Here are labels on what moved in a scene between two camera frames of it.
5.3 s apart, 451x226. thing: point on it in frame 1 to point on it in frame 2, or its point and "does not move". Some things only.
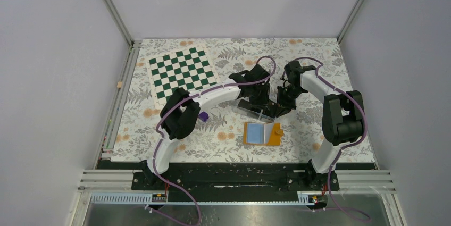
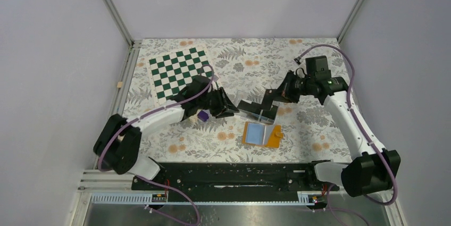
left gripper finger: x=258 y=108 to x=226 y=113
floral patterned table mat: x=242 y=100 does not move
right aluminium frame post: x=361 y=0 does not move
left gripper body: x=259 y=97 to x=216 y=102
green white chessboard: x=191 y=68 does not move
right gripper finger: x=285 y=105 to x=280 y=93
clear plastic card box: x=245 y=107 does not move
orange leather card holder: x=261 y=133 does not move
